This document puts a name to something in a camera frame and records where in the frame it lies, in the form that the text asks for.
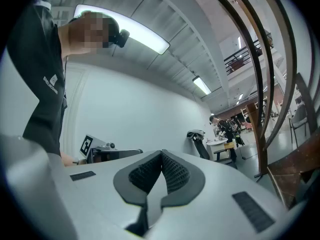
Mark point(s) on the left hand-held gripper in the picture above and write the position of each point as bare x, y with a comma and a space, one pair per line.
97, 146

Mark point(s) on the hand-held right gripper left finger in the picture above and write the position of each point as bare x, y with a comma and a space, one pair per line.
140, 176

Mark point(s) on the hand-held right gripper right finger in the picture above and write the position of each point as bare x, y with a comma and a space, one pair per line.
182, 179

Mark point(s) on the person's left forearm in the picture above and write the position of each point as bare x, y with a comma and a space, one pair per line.
67, 160

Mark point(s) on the black office chair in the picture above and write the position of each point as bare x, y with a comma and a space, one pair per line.
202, 150

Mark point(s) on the beige jacket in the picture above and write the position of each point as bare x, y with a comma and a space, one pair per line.
196, 134

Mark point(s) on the white round table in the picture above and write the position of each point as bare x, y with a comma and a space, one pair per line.
216, 146

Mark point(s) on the wooden stair railing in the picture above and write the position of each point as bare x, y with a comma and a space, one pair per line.
257, 134

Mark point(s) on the rectangular ceiling light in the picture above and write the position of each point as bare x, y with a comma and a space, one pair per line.
202, 85
140, 31

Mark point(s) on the person's black shirt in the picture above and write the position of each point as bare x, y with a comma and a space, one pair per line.
37, 71

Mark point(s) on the person's head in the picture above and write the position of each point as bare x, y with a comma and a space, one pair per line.
80, 39

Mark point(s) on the grey side chair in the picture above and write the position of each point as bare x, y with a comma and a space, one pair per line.
298, 116

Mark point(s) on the black metal balcony railing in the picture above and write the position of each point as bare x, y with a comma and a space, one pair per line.
240, 59

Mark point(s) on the black head-mounted camera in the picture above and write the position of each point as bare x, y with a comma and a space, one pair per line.
122, 38

